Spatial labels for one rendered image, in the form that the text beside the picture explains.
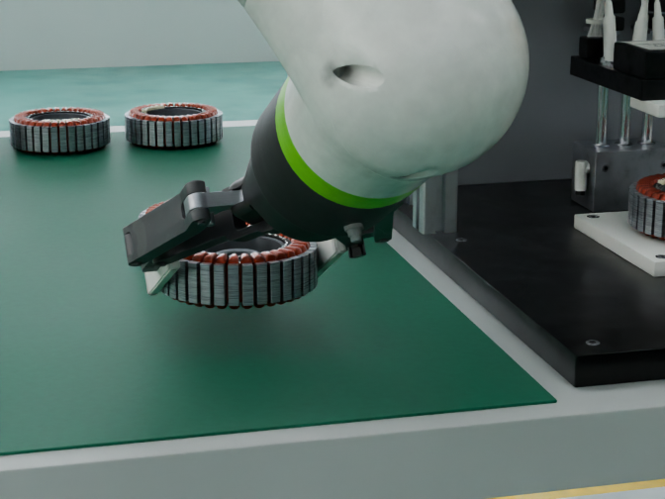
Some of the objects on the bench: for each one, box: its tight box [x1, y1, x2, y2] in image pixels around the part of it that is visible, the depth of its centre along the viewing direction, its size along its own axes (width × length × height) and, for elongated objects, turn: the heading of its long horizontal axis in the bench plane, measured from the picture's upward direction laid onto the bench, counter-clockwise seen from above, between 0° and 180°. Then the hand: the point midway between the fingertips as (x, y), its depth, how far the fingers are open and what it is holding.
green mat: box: [0, 126, 557, 455], centre depth 125 cm, size 94×61×1 cm, turn 14°
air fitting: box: [574, 160, 590, 196], centre depth 126 cm, size 1×1×3 cm
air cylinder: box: [571, 138, 665, 212], centre depth 128 cm, size 5×8×6 cm
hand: (237, 259), depth 101 cm, fingers closed on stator, 11 cm apart
